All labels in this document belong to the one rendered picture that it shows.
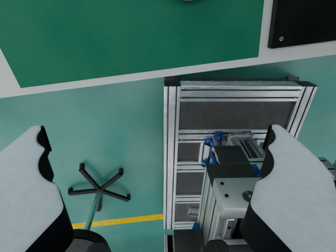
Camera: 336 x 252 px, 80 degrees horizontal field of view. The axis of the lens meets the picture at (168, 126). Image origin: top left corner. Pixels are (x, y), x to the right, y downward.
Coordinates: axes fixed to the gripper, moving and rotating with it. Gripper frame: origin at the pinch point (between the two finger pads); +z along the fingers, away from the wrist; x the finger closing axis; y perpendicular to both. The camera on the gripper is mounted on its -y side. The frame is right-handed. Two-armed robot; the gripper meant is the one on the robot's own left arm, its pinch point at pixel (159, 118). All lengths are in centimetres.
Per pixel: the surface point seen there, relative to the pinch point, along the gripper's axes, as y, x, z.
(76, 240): 112, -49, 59
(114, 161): 100, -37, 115
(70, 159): 98, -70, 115
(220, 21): -3.6, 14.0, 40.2
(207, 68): 7.1, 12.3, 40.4
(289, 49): 2, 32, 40
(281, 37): -0.6, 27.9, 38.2
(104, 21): -3.2, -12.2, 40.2
